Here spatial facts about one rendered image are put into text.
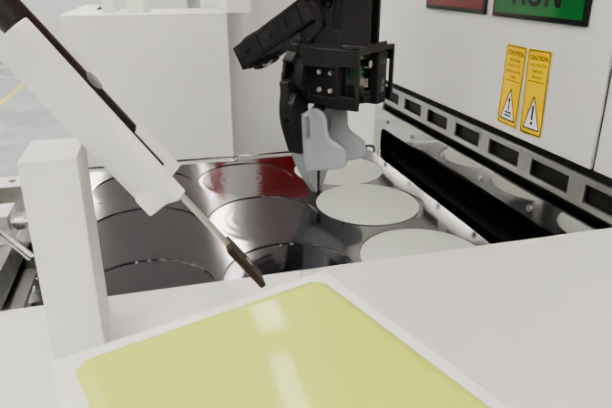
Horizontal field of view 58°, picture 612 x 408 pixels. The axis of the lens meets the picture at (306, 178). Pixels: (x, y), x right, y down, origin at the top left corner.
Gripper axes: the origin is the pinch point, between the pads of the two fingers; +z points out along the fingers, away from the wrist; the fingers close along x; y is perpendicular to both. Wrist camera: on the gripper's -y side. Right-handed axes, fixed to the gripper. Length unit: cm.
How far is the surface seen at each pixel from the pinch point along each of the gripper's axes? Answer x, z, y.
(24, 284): -20.7, 9.3, -20.6
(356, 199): -0.1, 1.2, 5.6
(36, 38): -34.7, -17.9, 12.1
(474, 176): 5.7, -1.5, 15.2
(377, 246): -7.7, 1.3, 11.8
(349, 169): 7.7, 1.3, 0.4
